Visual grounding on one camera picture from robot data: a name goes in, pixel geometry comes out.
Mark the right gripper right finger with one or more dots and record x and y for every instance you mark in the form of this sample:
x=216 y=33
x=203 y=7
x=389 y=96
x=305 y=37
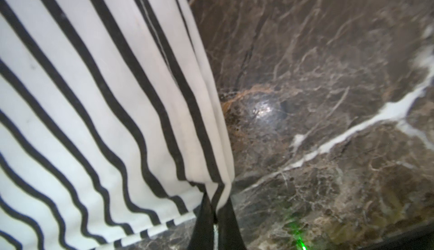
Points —
x=229 y=236

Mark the black white striped tank top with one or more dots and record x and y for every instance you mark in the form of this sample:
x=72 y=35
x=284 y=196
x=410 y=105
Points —
x=111 y=125

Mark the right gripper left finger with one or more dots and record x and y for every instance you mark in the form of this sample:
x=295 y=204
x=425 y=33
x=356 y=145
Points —
x=203 y=232

